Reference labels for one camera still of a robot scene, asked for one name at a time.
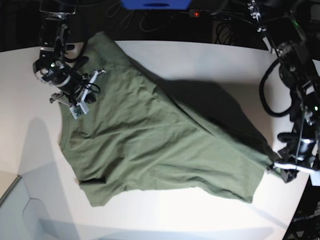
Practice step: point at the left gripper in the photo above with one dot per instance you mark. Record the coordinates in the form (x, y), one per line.
(290, 166)

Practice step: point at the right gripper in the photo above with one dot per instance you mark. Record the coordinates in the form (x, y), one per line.
(75, 88)

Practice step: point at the green t-shirt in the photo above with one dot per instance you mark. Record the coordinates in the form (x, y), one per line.
(147, 133)

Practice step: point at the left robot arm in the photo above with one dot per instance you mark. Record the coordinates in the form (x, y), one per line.
(284, 36)

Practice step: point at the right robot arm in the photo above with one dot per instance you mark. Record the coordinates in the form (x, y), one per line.
(53, 66)

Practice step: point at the blue box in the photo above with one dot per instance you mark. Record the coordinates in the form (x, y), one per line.
(155, 4)

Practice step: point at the black power strip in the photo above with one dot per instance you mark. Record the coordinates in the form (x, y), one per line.
(197, 13)

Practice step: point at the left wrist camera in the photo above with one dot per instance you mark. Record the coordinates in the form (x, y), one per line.
(315, 179)

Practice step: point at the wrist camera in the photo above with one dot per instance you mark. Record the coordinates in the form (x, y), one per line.
(79, 109)
(315, 179)

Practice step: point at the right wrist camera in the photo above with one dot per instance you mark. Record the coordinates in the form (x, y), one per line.
(79, 109)

